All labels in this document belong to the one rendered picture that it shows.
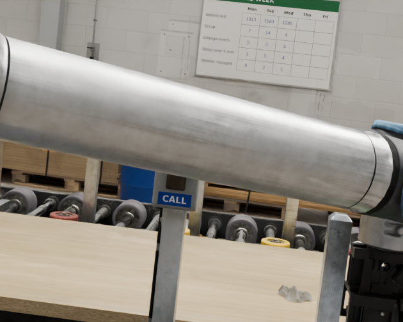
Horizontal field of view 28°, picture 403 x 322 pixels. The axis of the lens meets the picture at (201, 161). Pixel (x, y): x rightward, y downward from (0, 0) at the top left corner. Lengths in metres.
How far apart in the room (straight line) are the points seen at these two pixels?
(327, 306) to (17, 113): 0.76
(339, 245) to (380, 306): 0.20
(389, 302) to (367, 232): 0.10
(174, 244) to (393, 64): 7.33
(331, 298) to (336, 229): 0.11
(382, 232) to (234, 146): 0.39
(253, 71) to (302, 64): 0.52
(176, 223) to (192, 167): 0.54
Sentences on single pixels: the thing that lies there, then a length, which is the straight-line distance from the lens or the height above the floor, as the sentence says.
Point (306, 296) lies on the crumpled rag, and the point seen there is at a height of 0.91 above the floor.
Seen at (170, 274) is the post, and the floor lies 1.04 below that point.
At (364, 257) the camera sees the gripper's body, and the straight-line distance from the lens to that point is 1.10.
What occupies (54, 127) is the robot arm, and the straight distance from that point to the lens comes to 0.67.
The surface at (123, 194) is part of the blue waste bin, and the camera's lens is 7.09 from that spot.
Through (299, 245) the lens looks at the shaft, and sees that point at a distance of 2.66.
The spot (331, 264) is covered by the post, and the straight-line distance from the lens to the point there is 1.28.
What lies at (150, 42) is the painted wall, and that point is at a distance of 8.68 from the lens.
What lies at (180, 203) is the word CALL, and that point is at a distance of 1.24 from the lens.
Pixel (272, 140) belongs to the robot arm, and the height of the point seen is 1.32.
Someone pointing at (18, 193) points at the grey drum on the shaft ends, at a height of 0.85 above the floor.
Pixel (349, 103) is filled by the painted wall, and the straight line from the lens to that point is 8.49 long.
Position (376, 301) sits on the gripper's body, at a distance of 1.10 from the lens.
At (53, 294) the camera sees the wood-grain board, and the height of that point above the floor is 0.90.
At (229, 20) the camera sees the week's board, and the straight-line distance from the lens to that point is 8.53.
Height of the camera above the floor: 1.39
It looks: 7 degrees down
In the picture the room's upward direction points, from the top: 6 degrees clockwise
